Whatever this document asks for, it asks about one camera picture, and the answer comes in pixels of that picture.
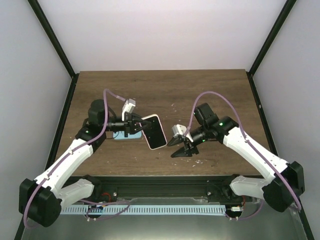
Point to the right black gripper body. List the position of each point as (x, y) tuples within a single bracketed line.
[(189, 145)]

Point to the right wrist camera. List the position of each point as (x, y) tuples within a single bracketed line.
[(181, 131)]

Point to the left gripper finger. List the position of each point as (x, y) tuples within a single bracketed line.
[(141, 126), (137, 118)]

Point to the phone with black screen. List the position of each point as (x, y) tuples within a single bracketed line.
[(156, 133)]

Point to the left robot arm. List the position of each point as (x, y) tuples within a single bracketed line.
[(43, 199)]

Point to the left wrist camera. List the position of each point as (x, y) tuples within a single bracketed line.
[(128, 107)]

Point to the light blue cable duct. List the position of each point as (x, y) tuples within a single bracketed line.
[(205, 210)]

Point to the light blue phone case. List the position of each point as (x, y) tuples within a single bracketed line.
[(120, 135)]

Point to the right black frame post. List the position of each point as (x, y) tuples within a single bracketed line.
[(279, 22)]

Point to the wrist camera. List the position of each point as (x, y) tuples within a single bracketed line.
[(128, 107), (181, 131)]

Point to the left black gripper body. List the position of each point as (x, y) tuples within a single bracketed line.
[(129, 128)]

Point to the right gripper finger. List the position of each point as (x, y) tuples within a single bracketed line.
[(175, 141), (181, 152)]

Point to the black frame post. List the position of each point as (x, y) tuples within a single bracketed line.
[(279, 22), (44, 22)]

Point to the beige phone case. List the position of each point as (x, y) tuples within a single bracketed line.
[(156, 132)]

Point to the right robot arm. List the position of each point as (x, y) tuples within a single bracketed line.
[(281, 181)]

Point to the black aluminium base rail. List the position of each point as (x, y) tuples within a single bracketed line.
[(211, 188)]

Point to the left black frame post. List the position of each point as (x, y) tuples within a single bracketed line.
[(44, 22)]

